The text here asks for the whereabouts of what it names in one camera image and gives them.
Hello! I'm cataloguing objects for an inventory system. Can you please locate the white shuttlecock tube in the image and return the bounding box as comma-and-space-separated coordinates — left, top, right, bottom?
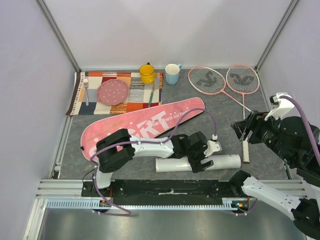
155, 154, 241, 173

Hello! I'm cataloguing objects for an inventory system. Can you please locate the pink badminton racket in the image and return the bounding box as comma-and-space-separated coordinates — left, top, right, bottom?
225, 63, 259, 165
187, 66, 251, 112

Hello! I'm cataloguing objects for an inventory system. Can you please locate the pink racket bag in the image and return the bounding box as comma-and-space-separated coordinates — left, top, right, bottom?
80, 97, 205, 160

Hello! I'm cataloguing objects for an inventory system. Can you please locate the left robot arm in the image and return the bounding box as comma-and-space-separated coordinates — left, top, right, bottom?
91, 128, 221, 197

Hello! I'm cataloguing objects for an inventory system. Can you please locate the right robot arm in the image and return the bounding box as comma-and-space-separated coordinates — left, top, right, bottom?
229, 111, 320, 240

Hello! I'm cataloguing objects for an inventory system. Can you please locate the light blue mug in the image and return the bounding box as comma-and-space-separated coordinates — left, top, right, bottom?
165, 63, 182, 86

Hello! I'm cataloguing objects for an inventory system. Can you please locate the yellow glass mug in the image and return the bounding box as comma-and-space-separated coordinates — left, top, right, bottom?
139, 62, 155, 85

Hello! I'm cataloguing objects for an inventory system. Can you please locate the pink dotted plate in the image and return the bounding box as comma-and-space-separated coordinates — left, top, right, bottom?
97, 79, 130, 106

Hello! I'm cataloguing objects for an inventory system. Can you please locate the colourful patchwork placemat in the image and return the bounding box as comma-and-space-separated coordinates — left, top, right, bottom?
66, 71, 163, 116

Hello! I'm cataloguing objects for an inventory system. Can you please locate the silver fork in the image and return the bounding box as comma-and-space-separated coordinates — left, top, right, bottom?
83, 78, 89, 106

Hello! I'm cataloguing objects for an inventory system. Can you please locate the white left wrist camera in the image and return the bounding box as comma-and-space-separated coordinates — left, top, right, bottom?
204, 140, 222, 158

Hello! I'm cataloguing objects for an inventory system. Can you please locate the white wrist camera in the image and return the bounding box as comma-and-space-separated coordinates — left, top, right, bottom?
204, 140, 222, 158
264, 92, 295, 121

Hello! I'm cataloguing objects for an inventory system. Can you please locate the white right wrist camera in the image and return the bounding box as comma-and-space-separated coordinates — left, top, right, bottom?
264, 92, 295, 121

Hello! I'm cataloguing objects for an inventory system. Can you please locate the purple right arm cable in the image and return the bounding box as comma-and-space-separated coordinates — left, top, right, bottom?
224, 94, 320, 217

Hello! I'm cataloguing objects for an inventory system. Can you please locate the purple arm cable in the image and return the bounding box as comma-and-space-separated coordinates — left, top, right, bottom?
224, 94, 320, 217
88, 107, 218, 216

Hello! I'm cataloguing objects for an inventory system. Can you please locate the white slotted cable duct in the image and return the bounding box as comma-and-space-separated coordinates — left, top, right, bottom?
46, 198, 247, 210

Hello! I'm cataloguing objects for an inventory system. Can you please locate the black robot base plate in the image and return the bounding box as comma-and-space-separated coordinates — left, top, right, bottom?
81, 178, 261, 206

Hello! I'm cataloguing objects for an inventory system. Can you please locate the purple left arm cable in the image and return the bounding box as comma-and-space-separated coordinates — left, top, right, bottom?
88, 107, 218, 216

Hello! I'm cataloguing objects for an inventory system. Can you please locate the aluminium frame rail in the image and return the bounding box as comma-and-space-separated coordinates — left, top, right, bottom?
35, 0, 81, 72

